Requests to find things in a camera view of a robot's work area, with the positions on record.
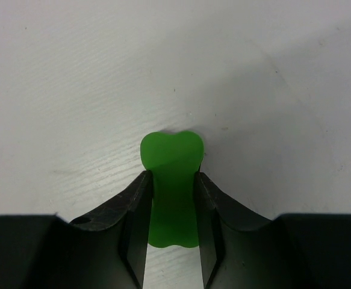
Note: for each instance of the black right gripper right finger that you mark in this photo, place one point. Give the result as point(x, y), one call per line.
point(238, 247)

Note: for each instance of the green whiteboard eraser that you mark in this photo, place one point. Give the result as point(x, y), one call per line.
point(173, 160)

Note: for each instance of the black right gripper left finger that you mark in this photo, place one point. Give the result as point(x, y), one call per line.
point(106, 247)

